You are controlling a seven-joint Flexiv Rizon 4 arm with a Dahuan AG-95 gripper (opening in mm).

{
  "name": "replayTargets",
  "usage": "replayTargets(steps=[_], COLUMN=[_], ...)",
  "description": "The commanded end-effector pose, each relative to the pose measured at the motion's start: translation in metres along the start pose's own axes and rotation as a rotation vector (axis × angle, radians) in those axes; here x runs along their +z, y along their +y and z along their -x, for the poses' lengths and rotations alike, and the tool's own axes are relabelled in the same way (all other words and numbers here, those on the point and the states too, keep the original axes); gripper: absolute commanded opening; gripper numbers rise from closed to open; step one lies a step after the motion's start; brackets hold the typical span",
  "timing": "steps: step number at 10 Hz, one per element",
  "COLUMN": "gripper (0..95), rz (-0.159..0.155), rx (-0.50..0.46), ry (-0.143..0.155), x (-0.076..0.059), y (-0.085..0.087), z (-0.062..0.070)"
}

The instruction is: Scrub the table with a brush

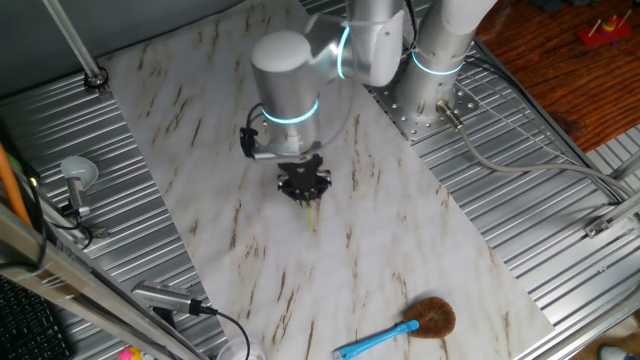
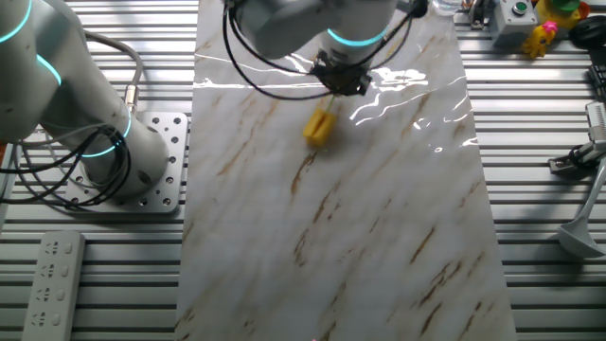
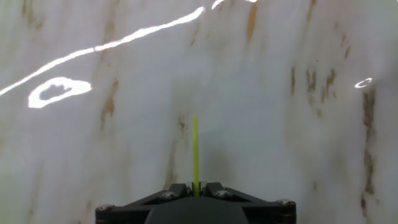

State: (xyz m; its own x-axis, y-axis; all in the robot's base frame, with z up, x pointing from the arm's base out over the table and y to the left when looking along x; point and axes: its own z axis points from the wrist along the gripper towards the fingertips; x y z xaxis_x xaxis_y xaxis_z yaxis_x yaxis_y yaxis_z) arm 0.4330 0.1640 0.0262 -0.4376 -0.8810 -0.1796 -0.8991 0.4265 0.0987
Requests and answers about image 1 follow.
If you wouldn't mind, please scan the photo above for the black keyboard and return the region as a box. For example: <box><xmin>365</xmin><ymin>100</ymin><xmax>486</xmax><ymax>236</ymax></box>
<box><xmin>0</xmin><ymin>274</ymin><xmax>74</xmax><ymax>360</ymax></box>

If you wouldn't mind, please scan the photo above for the thick grey cable metal plug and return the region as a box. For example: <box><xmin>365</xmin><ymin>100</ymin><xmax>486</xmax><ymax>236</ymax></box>
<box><xmin>434</xmin><ymin>98</ymin><xmax>636</xmax><ymax>201</ymax></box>

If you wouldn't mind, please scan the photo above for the clear plastic cup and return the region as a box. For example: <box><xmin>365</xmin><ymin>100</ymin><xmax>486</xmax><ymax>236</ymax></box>
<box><xmin>215</xmin><ymin>337</ymin><xmax>269</xmax><ymax>360</ymax></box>

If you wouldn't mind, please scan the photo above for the aluminium profile bar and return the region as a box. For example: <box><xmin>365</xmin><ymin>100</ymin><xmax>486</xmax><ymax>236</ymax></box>
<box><xmin>607</xmin><ymin>149</ymin><xmax>640</xmax><ymax>181</ymax></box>

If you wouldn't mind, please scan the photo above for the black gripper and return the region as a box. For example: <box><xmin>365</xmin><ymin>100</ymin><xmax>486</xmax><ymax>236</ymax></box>
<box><xmin>277</xmin><ymin>154</ymin><xmax>333</xmax><ymax>204</ymax></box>

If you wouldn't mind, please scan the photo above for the aluminium frame beam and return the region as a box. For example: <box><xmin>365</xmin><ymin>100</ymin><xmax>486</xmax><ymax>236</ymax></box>
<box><xmin>0</xmin><ymin>202</ymin><xmax>209</xmax><ymax>360</ymax></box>

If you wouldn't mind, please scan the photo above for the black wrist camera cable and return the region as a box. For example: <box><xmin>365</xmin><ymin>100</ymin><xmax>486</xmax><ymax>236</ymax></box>
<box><xmin>243</xmin><ymin>102</ymin><xmax>265</xmax><ymax>132</ymax></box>

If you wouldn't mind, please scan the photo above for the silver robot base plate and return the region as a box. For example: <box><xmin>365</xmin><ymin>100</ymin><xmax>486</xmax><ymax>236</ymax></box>
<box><xmin>364</xmin><ymin>62</ymin><xmax>481</xmax><ymax>144</ymax></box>

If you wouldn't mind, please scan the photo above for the dark teal object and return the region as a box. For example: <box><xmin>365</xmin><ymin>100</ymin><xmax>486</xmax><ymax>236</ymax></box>
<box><xmin>529</xmin><ymin>0</ymin><xmax>591</xmax><ymax>12</ymax></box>

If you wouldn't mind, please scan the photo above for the aluminium pole black foot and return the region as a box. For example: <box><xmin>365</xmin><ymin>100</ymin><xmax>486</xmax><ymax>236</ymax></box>
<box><xmin>42</xmin><ymin>0</ymin><xmax>110</xmax><ymax>96</ymax></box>

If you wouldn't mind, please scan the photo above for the wrist camera on silver bracket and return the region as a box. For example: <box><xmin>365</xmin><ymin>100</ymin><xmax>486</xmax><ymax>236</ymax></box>
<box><xmin>239</xmin><ymin>127</ymin><xmax>324</xmax><ymax>162</ymax></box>

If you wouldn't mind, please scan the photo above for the white marble pattern board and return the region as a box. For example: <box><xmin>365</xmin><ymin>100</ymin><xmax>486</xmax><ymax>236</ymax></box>
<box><xmin>97</xmin><ymin>0</ymin><xmax>556</xmax><ymax>360</ymax></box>

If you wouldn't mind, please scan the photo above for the aluminium profile with bracket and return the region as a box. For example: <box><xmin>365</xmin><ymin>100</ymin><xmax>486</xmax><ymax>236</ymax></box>
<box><xmin>583</xmin><ymin>192</ymin><xmax>640</xmax><ymax>239</ymax></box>

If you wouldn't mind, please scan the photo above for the white teal shoe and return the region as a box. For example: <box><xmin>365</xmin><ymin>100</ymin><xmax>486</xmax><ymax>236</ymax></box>
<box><xmin>597</xmin><ymin>344</ymin><xmax>640</xmax><ymax>360</ymax></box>

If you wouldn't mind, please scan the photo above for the orange stick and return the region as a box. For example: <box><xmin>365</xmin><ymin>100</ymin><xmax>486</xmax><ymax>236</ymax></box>
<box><xmin>0</xmin><ymin>144</ymin><xmax>32</xmax><ymax>229</ymax></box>

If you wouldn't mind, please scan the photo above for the brown coir brush blue handle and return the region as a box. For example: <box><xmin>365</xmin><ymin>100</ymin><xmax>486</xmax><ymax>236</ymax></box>
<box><xmin>333</xmin><ymin>296</ymin><xmax>457</xmax><ymax>360</ymax></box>

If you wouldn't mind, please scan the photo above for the grey round-head camera stand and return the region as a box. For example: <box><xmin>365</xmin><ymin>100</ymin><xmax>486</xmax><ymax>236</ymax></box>
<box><xmin>59</xmin><ymin>155</ymin><xmax>109</xmax><ymax>240</ymax></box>

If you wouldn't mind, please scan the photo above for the red stacking ring toy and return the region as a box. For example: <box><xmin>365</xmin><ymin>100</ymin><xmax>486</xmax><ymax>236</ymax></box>
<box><xmin>577</xmin><ymin>9</ymin><xmax>634</xmax><ymax>49</ymax></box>

